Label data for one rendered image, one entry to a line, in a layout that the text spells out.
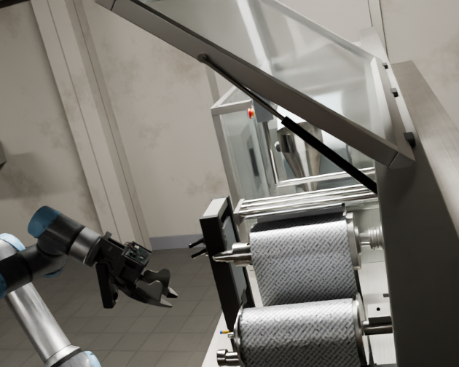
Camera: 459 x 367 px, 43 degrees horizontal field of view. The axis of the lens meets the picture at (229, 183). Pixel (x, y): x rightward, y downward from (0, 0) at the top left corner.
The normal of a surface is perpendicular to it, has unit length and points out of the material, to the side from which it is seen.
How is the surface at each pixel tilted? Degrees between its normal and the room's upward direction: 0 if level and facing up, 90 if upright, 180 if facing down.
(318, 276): 92
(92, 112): 90
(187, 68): 90
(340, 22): 90
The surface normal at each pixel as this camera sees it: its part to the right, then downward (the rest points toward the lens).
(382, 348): -0.22, -0.93
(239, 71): -0.19, 0.33
